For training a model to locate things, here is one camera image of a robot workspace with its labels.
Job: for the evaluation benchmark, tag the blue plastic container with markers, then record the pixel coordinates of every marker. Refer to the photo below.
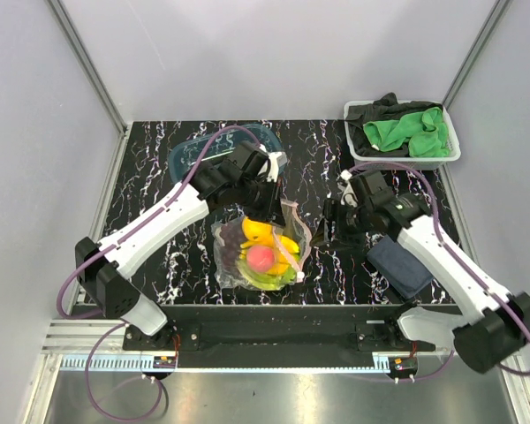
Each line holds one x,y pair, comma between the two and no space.
184,155

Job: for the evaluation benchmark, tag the folded blue cloth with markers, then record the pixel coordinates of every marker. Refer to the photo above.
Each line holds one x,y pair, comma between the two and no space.
404,272

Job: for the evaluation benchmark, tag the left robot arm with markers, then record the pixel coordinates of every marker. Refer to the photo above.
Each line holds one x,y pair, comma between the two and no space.
247,176

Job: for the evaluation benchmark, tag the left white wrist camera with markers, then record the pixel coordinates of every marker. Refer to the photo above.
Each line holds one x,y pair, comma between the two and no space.
274,166

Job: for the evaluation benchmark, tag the green cloth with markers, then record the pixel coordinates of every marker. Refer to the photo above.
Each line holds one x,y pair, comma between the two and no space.
424,134

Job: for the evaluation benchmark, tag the white plastic basket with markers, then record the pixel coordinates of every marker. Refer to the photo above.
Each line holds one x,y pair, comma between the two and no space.
402,137

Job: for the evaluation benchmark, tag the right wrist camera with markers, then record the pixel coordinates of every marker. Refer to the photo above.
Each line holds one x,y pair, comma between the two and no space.
351,191

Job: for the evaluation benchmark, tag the clear zip top bag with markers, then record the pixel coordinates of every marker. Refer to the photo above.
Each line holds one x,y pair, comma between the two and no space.
295,228

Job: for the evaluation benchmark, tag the purple fake grapes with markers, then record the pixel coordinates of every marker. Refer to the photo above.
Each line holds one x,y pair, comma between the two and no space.
232,238

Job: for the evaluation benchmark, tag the dark grey cloth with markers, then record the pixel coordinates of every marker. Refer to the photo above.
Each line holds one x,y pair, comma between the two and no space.
371,119

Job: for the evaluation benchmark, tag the yellow fake banana bunch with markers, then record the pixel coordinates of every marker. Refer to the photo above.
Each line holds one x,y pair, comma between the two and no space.
290,246

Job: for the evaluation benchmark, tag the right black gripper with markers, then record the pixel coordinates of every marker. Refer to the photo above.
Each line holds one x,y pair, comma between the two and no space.
332,210

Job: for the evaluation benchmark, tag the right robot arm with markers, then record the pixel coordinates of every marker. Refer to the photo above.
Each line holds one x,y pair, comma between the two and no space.
493,326

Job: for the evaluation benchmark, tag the red fake peach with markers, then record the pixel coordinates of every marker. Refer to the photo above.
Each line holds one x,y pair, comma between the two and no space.
260,258

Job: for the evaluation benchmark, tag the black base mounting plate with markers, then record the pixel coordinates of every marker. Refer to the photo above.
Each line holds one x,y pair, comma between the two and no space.
273,338

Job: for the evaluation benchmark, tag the aluminium rail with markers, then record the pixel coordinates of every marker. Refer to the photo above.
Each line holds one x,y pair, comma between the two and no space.
99,346

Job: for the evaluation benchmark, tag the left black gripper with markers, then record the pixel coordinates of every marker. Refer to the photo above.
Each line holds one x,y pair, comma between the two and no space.
272,212

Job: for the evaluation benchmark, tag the green white fake leek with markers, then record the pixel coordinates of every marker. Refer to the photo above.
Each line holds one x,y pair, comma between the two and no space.
275,279

